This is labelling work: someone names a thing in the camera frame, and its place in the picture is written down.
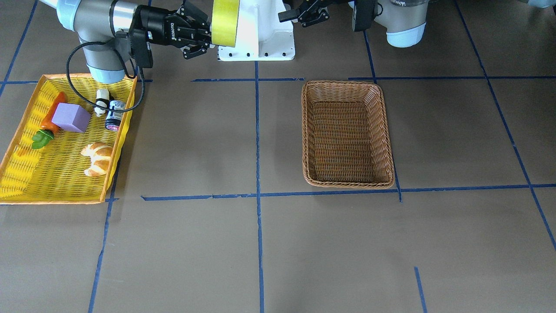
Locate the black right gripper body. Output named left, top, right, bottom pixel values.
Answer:
left=139, top=6, right=192, bottom=47

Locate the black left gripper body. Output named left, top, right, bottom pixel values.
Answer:
left=324, top=0, right=355, bottom=7

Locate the yellow tape roll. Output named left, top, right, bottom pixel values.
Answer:
left=211, top=0, right=240, bottom=47

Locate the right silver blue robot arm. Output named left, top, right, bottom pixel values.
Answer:
left=44, top=0, right=212, bottom=84

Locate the brown wicker basket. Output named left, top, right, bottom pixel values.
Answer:
left=301, top=80, right=395, bottom=190

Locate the yellow plastic woven basket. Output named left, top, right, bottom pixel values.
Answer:
left=0, top=73, right=137, bottom=204

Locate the small dark labelled can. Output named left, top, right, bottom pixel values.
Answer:
left=105, top=100, right=126, bottom=132

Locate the purple foam cube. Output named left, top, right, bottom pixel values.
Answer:
left=51, top=103, right=91, bottom=133

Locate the toy croissant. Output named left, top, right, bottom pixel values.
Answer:
left=81, top=141, right=113, bottom=177

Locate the toy carrot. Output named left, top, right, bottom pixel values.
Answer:
left=30, top=92, right=67, bottom=150

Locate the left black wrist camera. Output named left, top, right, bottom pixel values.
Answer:
left=352, top=0, right=377, bottom=32

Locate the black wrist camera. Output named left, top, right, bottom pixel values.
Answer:
left=128, top=28, right=153, bottom=69
left=352, top=0, right=377, bottom=32

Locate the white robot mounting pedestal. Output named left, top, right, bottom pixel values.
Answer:
left=217, top=0, right=295, bottom=62

